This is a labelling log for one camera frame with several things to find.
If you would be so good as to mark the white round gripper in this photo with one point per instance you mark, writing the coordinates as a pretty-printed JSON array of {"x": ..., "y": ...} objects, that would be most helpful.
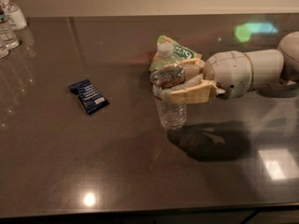
[{"x": 226, "y": 72}]

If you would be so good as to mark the clear plastic water bottle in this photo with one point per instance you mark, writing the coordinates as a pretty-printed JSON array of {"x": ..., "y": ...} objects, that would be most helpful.
[{"x": 165, "y": 73}]

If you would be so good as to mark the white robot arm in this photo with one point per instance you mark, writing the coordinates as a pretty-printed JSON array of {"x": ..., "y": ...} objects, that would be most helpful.
[{"x": 275, "y": 72}]

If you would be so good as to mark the white pump sanitizer bottle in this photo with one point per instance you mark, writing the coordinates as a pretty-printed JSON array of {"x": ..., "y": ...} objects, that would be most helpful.
[{"x": 14, "y": 15}]

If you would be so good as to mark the upright clear water bottle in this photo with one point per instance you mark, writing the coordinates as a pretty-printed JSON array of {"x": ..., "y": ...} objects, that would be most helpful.
[{"x": 6, "y": 33}]

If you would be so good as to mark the clear bottle at edge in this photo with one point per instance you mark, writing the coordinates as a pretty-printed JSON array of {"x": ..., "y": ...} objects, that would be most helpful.
[{"x": 3, "y": 49}]

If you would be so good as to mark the green snack bag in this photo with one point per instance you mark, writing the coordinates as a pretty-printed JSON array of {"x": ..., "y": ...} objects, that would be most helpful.
[{"x": 179, "y": 52}]

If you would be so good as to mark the dark blue snack wrapper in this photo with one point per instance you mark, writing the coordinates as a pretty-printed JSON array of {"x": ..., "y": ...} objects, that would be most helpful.
[{"x": 90, "y": 97}]

